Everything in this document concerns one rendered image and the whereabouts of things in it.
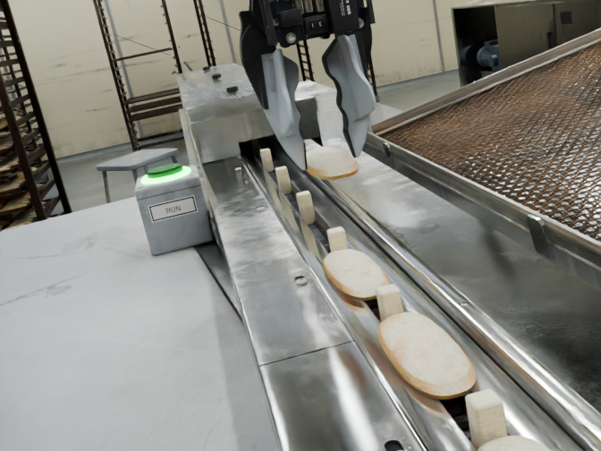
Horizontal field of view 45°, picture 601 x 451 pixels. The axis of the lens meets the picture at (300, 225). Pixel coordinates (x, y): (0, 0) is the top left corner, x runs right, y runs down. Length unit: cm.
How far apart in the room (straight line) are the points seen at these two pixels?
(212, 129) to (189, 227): 26
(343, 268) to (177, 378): 14
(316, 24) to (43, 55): 718
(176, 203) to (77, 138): 691
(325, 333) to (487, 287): 17
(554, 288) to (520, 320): 5
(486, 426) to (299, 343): 13
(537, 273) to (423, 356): 20
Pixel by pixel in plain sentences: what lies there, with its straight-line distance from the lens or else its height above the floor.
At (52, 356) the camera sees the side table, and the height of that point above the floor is 82.
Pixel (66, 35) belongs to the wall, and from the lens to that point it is 761.
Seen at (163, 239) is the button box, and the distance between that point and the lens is 79.
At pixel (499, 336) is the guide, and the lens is 39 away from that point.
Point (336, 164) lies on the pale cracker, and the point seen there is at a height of 93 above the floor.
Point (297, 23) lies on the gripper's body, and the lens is 49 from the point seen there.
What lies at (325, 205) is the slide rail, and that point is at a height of 85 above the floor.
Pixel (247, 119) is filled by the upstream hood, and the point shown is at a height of 91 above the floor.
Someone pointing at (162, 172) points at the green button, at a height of 90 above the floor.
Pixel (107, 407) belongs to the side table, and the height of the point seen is 82.
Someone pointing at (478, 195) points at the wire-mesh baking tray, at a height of 89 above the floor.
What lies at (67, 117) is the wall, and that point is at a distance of 766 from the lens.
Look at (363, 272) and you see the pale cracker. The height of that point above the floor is 86.
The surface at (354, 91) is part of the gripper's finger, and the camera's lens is 55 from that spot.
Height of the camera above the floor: 104
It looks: 17 degrees down
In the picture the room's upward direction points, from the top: 12 degrees counter-clockwise
